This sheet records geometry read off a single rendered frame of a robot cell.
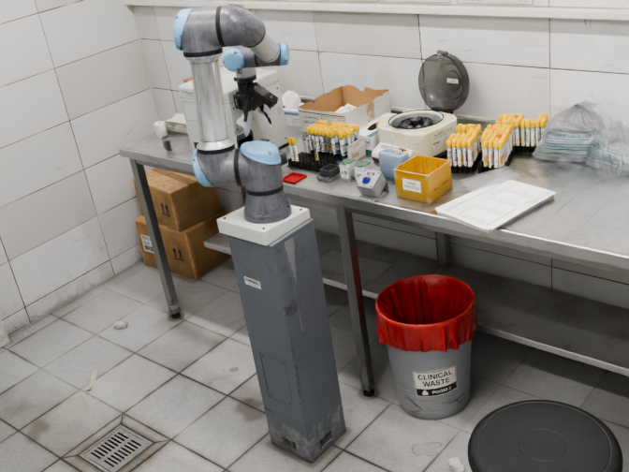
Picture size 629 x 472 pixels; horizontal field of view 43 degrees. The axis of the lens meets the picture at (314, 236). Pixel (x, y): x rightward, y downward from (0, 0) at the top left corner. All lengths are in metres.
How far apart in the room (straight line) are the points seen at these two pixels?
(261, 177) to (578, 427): 1.14
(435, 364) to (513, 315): 0.40
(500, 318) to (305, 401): 0.80
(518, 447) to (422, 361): 0.95
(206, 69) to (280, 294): 0.72
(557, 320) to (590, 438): 1.12
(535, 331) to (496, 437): 1.07
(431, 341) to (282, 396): 0.55
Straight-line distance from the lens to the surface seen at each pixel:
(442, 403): 3.00
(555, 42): 2.89
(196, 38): 2.40
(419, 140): 2.83
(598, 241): 2.32
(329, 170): 2.81
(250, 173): 2.45
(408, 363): 2.89
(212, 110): 2.45
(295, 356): 2.67
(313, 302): 2.66
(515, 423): 2.03
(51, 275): 4.24
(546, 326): 3.04
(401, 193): 2.62
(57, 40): 4.09
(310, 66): 3.54
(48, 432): 3.46
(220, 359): 3.55
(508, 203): 2.51
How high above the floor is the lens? 1.98
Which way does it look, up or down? 27 degrees down
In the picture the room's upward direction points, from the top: 9 degrees counter-clockwise
